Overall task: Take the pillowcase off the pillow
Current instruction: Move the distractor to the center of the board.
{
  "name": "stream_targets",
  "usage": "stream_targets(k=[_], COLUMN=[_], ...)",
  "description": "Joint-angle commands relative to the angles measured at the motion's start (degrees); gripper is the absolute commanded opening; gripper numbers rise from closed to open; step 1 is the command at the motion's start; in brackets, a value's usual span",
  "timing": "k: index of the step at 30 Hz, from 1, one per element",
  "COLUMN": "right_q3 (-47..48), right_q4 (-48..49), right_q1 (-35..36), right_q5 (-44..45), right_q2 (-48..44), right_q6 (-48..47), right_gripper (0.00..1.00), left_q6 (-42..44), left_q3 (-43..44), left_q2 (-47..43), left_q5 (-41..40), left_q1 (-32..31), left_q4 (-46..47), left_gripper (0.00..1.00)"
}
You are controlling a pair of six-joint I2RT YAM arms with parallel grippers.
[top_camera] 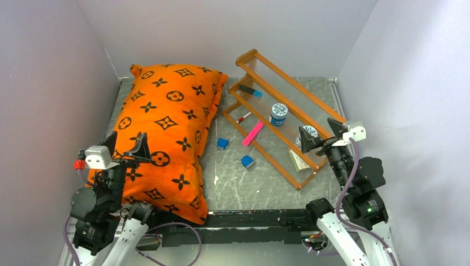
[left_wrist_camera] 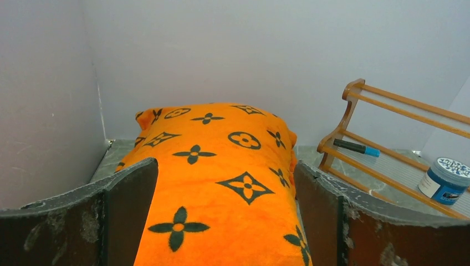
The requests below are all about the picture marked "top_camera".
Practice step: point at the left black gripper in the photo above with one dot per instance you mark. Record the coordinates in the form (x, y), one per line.
(140, 149)

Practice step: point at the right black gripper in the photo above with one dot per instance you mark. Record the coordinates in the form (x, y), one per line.
(308, 142)

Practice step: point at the orange wooden rack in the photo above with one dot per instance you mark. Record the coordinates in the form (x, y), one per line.
(304, 108)

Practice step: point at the orange patterned pillowcase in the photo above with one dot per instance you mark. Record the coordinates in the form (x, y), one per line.
(172, 105)

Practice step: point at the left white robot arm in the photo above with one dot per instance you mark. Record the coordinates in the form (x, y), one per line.
(101, 236)

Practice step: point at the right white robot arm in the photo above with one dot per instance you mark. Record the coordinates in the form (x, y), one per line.
(357, 226)

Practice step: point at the blue block near pillow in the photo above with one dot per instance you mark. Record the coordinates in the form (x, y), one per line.
(222, 143)

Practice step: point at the white box under rack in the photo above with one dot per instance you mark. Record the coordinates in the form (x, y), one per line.
(298, 163)

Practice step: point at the blue white round jar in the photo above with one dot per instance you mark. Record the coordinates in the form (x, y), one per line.
(278, 114)

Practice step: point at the black marker blue cap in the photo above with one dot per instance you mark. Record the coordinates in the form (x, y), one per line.
(250, 90)

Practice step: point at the blue block front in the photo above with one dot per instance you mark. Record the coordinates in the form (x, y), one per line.
(247, 162)

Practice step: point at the red white pen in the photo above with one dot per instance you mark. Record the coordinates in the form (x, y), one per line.
(243, 117)

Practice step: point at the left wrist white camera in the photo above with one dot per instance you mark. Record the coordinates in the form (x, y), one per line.
(97, 157)

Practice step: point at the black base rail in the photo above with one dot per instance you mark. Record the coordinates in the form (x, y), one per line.
(289, 226)

